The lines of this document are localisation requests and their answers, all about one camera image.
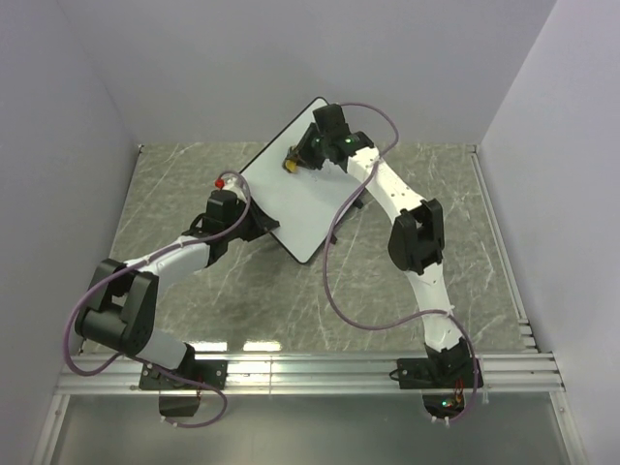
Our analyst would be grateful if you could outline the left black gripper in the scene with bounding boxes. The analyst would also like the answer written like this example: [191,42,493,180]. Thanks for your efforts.
[226,199,279,244]

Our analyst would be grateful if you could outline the white rectangular whiteboard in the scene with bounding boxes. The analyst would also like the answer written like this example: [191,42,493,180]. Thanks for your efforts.
[241,97,360,264]

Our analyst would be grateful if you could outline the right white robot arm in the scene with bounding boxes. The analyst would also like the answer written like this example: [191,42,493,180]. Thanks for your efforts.
[283,104,476,388]

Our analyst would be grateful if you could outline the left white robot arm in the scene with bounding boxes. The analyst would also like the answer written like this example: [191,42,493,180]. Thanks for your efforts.
[70,189,280,389]

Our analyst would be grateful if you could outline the black whiteboard stand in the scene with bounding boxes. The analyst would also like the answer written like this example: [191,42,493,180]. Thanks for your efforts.
[329,191,365,245]

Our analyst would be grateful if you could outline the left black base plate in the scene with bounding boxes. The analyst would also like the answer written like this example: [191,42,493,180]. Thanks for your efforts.
[139,359,229,391]

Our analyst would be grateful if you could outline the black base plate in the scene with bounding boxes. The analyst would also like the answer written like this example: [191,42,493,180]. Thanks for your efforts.
[139,359,229,391]
[388,346,483,389]

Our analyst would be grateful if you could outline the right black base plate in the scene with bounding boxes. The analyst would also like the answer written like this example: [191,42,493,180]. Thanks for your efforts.
[388,346,483,389]

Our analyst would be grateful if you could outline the aluminium front rail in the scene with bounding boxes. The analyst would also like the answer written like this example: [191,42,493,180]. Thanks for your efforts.
[28,351,567,465]

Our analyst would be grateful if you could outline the aluminium rail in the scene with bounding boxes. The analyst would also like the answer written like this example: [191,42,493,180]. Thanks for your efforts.
[467,144,541,353]
[28,351,567,465]

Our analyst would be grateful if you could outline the aluminium right side rail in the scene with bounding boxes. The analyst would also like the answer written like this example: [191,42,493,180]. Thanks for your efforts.
[467,144,541,353]

